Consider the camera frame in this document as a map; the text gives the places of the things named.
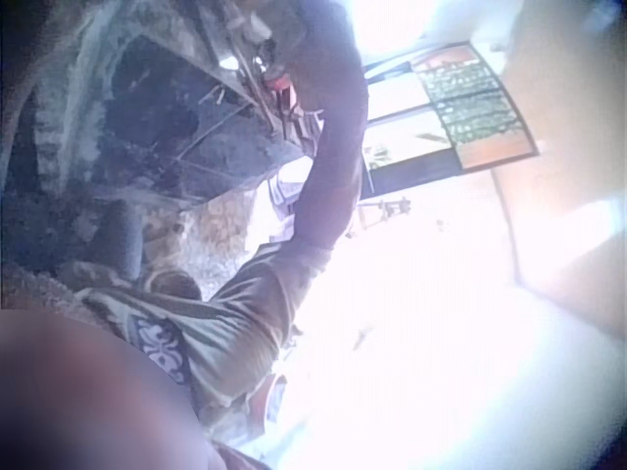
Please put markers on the person's right hand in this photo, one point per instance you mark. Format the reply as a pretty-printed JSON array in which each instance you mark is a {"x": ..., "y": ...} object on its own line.
[{"x": 281, "y": 41}]

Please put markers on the person's right fingers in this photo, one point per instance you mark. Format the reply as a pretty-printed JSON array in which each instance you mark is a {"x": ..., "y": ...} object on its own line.
[{"x": 262, "y": 51}]

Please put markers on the dark dirty vehicle engine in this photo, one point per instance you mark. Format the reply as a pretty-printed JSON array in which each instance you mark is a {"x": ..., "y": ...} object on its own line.
[{"x": 147, "y": 122}]

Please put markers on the small metal stand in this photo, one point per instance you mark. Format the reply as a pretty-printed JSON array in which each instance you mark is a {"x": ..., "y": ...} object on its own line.
[{"x": 387, "y": 210}]

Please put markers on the grey rubber cylinder part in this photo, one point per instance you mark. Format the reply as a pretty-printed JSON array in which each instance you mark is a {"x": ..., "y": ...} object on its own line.
[{"x": 130, "y": 240}]

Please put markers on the window with dark frame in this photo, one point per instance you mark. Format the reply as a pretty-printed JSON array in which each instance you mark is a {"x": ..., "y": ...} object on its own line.
[{"x": 441, "y": 112}]

